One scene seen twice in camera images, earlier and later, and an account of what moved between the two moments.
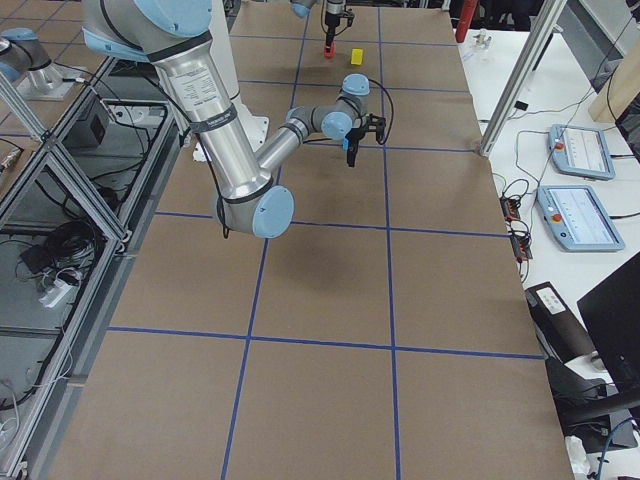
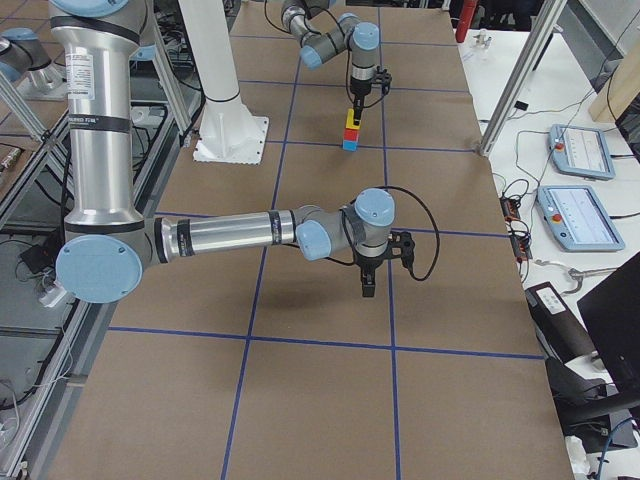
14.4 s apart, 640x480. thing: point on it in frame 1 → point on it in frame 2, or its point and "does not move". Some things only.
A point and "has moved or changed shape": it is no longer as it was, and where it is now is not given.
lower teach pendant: [578, 220] does not move
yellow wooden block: [357, 56] has moved or changed shape
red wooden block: [330, 54] has moved or changed shape
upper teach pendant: [581, 151] does not move
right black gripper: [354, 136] → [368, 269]
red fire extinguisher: [466, 15] does not move
